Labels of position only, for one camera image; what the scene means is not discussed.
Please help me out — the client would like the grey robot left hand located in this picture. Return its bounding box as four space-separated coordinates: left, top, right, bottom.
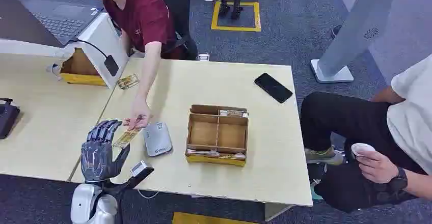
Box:
80 119 131 184

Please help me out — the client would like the person's right hand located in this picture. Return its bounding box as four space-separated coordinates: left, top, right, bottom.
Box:
123 96 152 131

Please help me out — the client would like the yellow printed card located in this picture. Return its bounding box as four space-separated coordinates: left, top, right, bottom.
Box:
112 115 146 149
117 73 141 91

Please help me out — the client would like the wooden compartment box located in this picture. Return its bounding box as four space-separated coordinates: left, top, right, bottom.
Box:
184 104 250 168

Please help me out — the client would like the white cardboard box yellow edge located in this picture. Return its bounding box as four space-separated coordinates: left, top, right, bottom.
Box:
46 12 129 90

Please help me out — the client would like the card stack in long slot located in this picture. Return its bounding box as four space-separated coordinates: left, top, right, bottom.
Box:
186 148 246 160

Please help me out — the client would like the card stack in narrow slot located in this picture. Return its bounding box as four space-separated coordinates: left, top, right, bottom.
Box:
219 109 249 118

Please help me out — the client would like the black device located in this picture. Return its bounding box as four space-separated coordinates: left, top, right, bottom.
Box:
0 97 21 140

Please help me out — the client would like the person across the desk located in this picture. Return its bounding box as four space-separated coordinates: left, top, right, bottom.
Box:
70 0 200 131

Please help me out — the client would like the grey laptop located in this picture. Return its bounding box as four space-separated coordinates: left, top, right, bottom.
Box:
23 0 104 46

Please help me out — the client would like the yellow board under table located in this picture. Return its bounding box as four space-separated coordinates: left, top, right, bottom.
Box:
172 211 259 224

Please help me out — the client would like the yellow floor tape square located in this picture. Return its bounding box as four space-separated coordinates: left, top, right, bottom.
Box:
210 0 262 33

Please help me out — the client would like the black smartphone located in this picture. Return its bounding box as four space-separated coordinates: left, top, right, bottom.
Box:
254 72 293 104

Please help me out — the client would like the olive shoe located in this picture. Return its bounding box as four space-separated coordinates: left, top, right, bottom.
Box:
304 146 345 166

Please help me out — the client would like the black shoe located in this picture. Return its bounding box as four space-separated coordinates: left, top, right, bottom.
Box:
330 24 343 40

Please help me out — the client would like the white paper cup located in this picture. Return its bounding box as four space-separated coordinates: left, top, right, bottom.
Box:
350 143 376 158

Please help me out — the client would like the person seated beside the table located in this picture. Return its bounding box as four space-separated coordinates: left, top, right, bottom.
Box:
300 53 432 214

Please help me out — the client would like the white floor stand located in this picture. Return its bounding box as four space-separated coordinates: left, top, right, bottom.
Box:
310 0 399 84

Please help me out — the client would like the seated person's hand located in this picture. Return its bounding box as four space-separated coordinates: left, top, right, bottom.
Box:
354 150 399 185

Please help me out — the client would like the black wristwatch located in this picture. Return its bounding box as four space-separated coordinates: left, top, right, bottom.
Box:
388 166 409 193

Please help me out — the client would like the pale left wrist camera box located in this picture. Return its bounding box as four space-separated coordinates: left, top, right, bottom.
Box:
127 160 155 187

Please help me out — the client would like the black cable with adapter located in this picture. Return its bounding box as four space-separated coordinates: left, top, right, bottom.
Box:
69 38 120 78

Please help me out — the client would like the white cable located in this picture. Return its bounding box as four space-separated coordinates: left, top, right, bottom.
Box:
136 188 160 200

